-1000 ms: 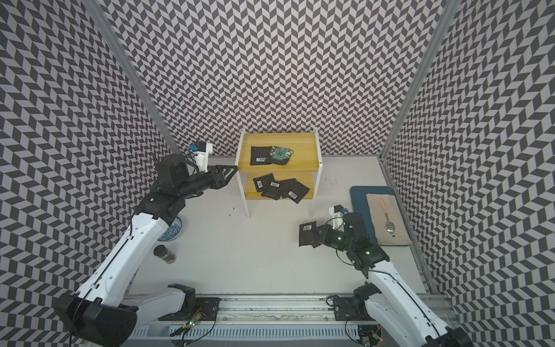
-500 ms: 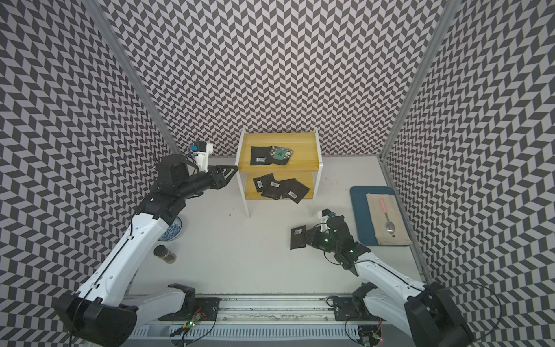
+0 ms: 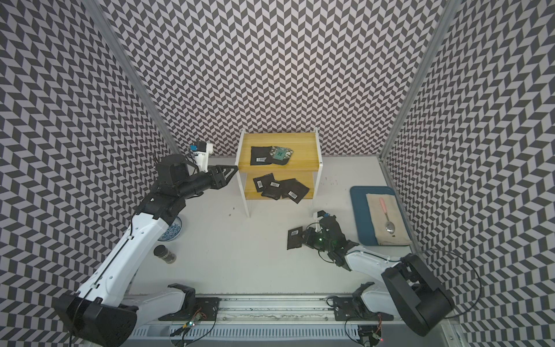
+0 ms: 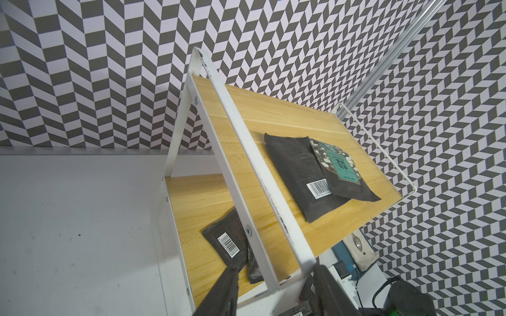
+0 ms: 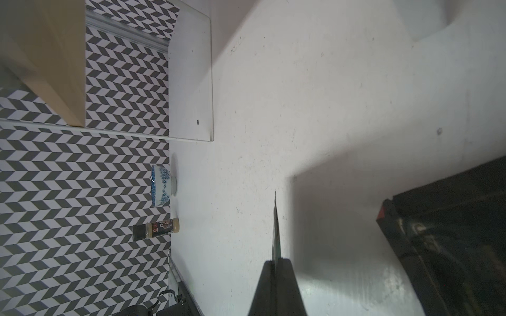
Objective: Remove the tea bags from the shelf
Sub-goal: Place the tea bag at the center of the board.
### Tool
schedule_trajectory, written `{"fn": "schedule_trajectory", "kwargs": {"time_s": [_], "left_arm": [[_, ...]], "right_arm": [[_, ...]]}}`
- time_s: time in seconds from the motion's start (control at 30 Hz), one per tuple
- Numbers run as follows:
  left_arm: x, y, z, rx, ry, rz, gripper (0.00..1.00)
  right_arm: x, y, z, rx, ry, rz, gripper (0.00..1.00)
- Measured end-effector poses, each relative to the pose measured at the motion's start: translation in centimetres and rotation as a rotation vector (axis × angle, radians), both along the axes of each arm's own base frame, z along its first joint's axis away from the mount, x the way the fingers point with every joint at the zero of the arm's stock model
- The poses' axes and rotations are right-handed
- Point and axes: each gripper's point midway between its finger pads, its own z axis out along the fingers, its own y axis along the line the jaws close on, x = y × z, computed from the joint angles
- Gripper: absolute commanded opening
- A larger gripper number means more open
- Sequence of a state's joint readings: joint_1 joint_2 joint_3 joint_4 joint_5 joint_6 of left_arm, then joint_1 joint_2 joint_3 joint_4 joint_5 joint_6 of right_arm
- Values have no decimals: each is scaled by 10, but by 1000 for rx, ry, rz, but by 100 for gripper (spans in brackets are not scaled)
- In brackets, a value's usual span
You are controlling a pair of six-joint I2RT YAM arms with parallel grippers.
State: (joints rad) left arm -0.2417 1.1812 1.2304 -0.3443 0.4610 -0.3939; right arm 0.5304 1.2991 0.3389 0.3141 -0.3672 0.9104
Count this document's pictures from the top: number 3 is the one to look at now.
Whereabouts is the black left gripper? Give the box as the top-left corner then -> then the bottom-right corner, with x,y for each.
177,165 -> 238,200

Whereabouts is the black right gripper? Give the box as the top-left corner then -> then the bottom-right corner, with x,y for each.
296,227 -> 333,252

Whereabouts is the black tea bag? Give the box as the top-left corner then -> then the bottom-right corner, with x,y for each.
287,226 -> 304,250
250,146 -> 273,166
281,179 -> 309,204
261,180 -> 283,200
253,173 -> 275,193

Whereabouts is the green tea bag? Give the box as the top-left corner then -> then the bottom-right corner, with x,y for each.
269,146 -> 293,166

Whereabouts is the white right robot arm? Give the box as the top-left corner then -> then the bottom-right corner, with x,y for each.
288,211 -> 455,336

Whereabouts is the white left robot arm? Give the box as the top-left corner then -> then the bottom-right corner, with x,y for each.
53,154 -> 238,346

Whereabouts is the white yellow two-tier shelf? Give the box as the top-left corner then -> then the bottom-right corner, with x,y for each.
235,128 -> 323,216

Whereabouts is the blue tray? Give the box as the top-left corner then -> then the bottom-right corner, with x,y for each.
350,186 -> 409,246

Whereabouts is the beige cloth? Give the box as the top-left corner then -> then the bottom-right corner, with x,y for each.
366,194 -> 412,246

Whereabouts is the blue patterned plate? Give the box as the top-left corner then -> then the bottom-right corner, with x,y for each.
158,217 -> 182,242

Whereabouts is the dark spice jar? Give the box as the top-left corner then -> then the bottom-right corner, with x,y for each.
153,244 -> 176,264

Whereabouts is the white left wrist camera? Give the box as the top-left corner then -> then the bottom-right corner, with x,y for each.
190,141 -> 214,172

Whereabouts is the pink handled spoon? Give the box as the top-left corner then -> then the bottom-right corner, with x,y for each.
380,198 -> 395,235

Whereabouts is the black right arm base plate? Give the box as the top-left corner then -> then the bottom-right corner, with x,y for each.
326,296 -> 394,322

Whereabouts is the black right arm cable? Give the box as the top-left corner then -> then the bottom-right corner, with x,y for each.
415,249 -> 483,320

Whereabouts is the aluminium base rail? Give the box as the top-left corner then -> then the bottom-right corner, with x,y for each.
123,295 -> 468,346

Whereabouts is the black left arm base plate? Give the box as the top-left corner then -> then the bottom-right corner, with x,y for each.
158,297 -> 221,322

